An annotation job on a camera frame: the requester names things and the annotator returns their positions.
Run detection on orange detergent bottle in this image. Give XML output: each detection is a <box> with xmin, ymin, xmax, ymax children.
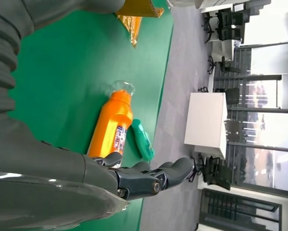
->
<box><xmin>87</xmin><ymin>80</ymin><xmax>136</xmax><ymax>168</ymax></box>

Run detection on teal plastic bottle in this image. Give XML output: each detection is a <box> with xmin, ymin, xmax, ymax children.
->
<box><xmin>131</xmin><ymin>118</ymin><xmax>155</xmax><ymax>162</ymax></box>

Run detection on yellow plastic film bag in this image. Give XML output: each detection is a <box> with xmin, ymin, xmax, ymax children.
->
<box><xmin>115</xmin><ymin>0</ymin><xmax>165</xmax><ymax>49</ymax></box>

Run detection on white box cabinet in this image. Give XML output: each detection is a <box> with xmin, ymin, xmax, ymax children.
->
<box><xmin>184</xmin><ymin>92</ymin><xmax>228</xmax><ymax>160</ymax></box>

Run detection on black office chair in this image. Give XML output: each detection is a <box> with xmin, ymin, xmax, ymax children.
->
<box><xmin>203</xmin><ymin>8</ymin><xmax>251</xmax><ymax>28</ymax></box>
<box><xmin>207</xmin><ymin>55</ymin><xmax>240</xmax><ymax>76</ymax></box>
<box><xmin>205</xmin><ymin>25</ymin><xmax>244</xmax><ymax>44</ymax></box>
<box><xmin>188</xmin><ymin>154</ymin><xmax>233</xmax><ymax>192</ymax></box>

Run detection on white desk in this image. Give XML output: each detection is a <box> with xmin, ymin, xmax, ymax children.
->
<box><xmin>211</xmin><ymin>39</ymin><xmax>234</xmax><ymax>61</ymax></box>

